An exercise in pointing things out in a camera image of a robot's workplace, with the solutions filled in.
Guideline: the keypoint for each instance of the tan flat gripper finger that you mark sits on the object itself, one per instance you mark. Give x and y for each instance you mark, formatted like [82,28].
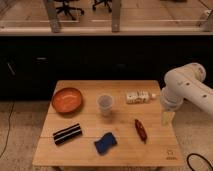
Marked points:
[167,117]

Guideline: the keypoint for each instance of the orange ceramic bowl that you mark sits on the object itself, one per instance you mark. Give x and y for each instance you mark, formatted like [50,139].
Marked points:
[67,100]

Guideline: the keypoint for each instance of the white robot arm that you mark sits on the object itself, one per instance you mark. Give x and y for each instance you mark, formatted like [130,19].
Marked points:
[185,82]

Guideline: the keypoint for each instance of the blue sponge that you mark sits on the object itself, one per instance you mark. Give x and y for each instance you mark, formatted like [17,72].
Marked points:
[107,141]

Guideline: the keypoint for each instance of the clear plastic cup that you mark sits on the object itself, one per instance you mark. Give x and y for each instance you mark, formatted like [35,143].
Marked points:
[105,103]

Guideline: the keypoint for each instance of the wooden table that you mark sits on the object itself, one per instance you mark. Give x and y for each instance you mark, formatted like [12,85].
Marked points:
[161,148]

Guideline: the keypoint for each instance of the black white striped cloth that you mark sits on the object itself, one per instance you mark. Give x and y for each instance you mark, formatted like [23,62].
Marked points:
[66,134]

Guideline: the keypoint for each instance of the black office chair left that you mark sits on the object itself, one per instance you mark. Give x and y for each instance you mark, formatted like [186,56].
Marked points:
[66,8]

